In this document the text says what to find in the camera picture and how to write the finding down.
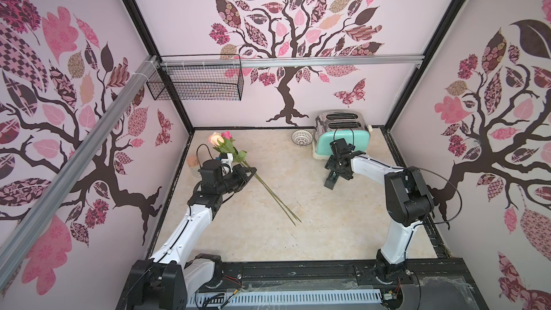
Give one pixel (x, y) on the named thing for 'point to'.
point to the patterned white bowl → (302, 138)
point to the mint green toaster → (336, 125)
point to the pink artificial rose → (291, 216)
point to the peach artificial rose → (227, 146)
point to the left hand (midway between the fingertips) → (257, 173)
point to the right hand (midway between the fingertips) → (334, 165)
